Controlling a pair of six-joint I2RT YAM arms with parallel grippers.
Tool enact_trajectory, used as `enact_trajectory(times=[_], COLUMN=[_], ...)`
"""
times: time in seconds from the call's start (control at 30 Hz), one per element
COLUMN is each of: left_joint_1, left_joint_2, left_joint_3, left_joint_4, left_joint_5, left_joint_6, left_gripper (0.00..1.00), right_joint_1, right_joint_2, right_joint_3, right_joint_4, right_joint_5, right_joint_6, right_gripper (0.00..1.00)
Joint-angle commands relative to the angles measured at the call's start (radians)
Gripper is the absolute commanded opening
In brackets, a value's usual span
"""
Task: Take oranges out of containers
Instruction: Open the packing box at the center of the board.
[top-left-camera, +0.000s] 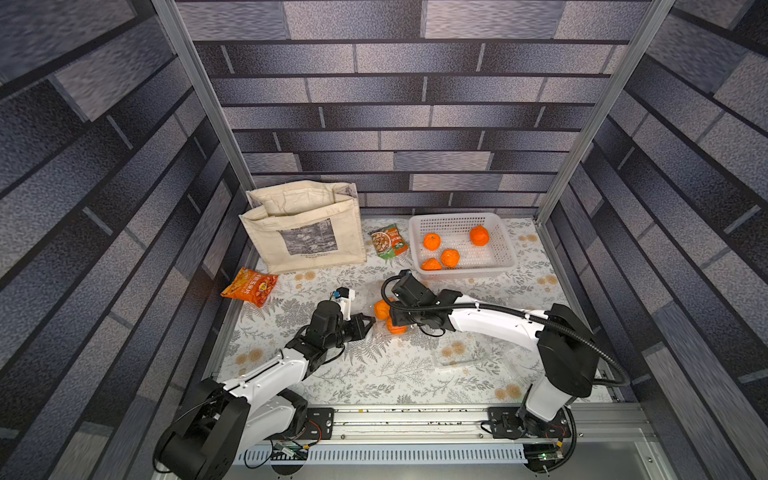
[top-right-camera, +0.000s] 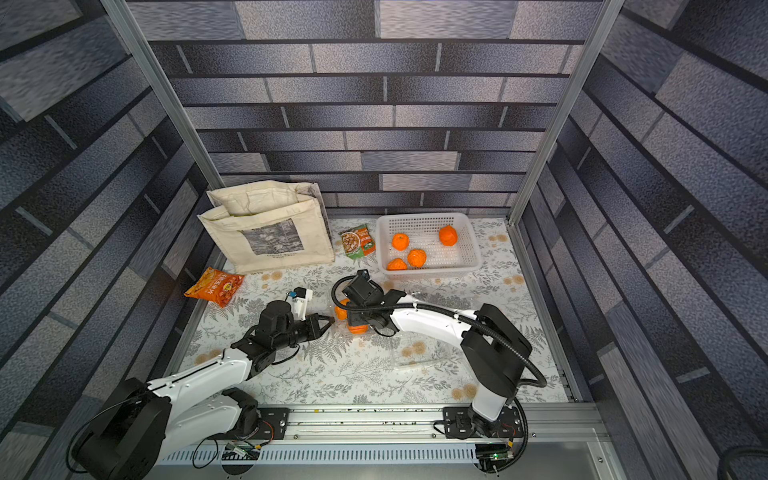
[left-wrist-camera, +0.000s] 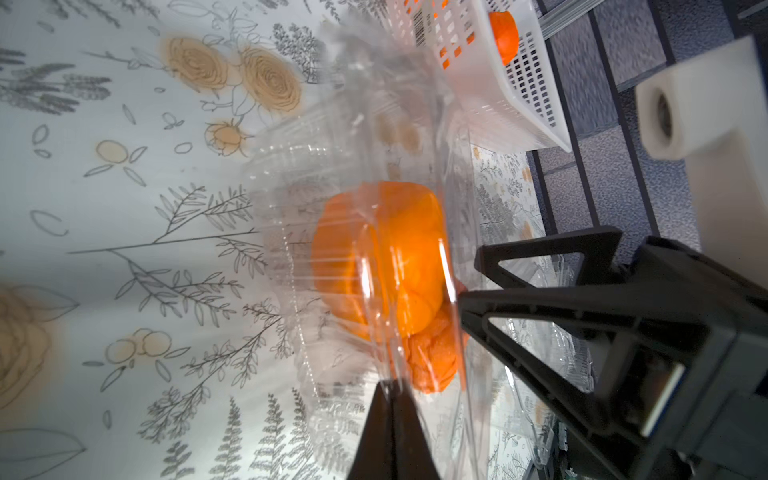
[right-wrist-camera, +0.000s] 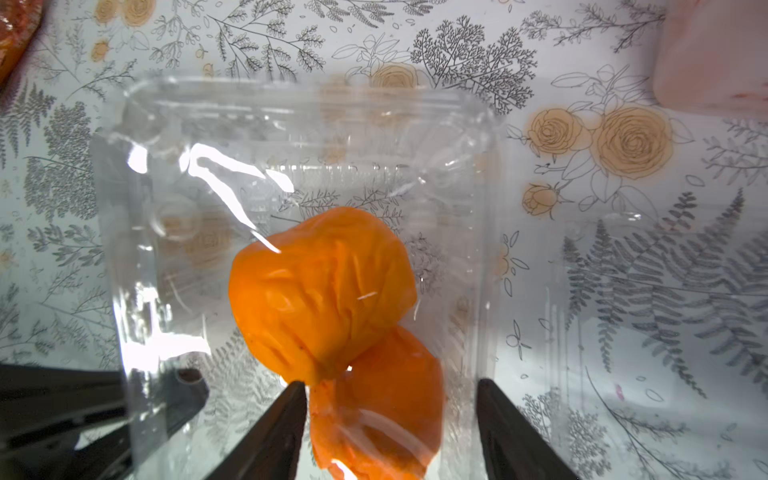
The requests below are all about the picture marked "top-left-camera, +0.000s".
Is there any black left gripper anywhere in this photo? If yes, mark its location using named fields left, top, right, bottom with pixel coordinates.
left=324, top=313, right=378, bottom=352

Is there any clear clamshell container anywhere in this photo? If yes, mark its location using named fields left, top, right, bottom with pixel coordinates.
left=360, top=294, right=413, bottom=338
left=432, top=333, right=499, bottom=375

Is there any orange fruit five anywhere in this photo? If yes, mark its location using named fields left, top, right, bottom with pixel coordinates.
left=374, top=300, right=391, bottom=321

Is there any orange fruit six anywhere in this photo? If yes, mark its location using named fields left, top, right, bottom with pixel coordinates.
left=386, top=318, right=409, bottom=335

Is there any orange fruit two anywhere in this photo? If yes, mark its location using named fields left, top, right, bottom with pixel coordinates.
left=421, top=258, right=443, bottom=271

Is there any orange fruit four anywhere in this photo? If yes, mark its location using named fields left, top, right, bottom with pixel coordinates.
left=440, top=249, right=461, bottom=269

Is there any orange fruit three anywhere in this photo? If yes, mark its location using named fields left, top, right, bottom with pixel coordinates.
left=422, top=232, right=442, bottom=251

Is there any orange fruit one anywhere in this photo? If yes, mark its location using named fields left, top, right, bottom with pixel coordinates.
left=469, top=225, right=490, bottom=247

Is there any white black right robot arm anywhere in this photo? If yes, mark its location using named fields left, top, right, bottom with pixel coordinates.
left=381, top=270, right=599, bottom=439

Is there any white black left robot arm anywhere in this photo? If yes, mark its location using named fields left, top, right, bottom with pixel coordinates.
left=152, top=299, right=376, bottom=479

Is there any green red snack packet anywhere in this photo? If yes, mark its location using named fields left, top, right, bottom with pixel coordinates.
left=370, top=224, right=408, bottom=260

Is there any white plastic perforated basket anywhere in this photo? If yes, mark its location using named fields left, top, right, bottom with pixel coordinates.
left=408, top=213, right=517, bottom=280

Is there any floral patterned table cloth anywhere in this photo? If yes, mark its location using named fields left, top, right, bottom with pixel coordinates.
left=213, top=219, right=566, bottom=405

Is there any orange red snack bag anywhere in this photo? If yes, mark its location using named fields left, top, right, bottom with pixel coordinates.
left=221, top=267, right=279, bottom=308

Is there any cream Monet canvas tote bag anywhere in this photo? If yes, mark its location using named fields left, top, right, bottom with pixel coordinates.
left=239, top=180, right=366, bottom=274

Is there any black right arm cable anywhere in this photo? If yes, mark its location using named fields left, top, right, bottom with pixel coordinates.
left=380, top=272, right=631, bottom=388

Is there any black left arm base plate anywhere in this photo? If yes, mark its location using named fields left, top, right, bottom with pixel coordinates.
left=287, top=407, right=336, bottom=442

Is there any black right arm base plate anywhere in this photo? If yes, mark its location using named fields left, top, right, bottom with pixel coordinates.
left=483, top=406, right=573, bottom=440

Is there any aluminium front rail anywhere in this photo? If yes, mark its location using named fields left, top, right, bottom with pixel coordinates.
left=317, top=403, right=658, bottom=446

